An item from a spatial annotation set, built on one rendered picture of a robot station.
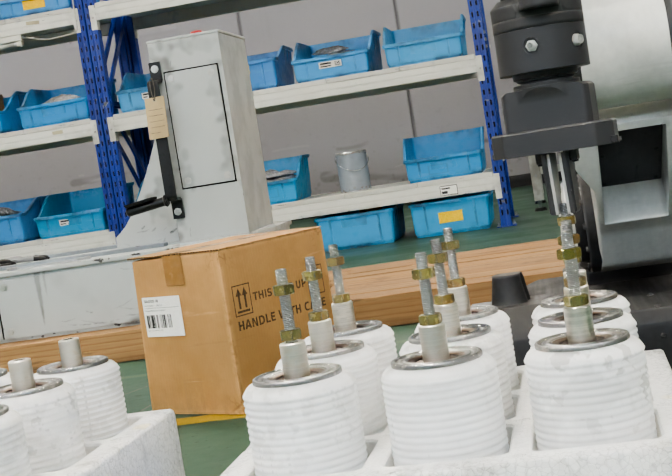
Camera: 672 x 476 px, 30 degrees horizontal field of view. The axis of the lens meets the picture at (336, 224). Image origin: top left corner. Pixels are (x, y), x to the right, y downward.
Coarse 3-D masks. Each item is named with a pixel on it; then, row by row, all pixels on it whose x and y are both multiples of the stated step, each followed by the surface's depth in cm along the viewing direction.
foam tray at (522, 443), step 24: (648, 360) 125; (528, 408) 112; (384, 432) 111; (528, 432) 103; (240, 456) 111; (384, 456) 102; (504, 456) 97; (528, 456) 95; (552, 456) 94; (576, 456) 94; (600, 456) 93; (624, 456) 93; (648, 456) 93
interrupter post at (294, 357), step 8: (280, 344) 104; (288, 344) 104; (296, 344) 104; (304, 344) 104; (280, 352) 105; (288, 352) 104; (296, 352) 104; (304, 352) 104; (288, 360) 104; (296, 360) 104; (304, 360) 104; (288, 368) 104; (296, 368) 104; (304, 368) 104; (288, 376) 104; (296, 376) 104; (304, 376) 104
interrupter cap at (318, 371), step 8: (312, 368) 107; (320, 368) 106; (328, 368) 105; (336, 368) 104; (264, 376) 106; (272, 376) 106; (280, 376) 106; (312, 376) 102; (320, 376) 102; (328, 376) 102; (256, 384) 103; (264, 384) 102; (272, 384) 102; (280, 384) 101; (288, 384) 101; (296, 384) 101
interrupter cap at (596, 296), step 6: (594, 294) 125; (600, 294) 124; (606, 294) 123; (612, 294) 121; (546, 300) 125; (552, 300) 124; (558, 300) 125; (594, 300) 120; (600, 300) 120; (606, 300) 120; (540, 306) 124; (546, 306) 122; (552, 306) 121; (558, 306) 121
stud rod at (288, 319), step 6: (276, 270) 104; (282, 270) 104; (276, 276) 104; (282, 276) 104; (282, 282) 104; (282, 300) 104; (288, 300) 104; (282, 306) 104; (288, 306) 104; (282, 312) 104; (288, 312) 104; (282, 318) 104; (288, 318) 104; (288, 324) 104; (294, 324) 105; (288, 342) 104
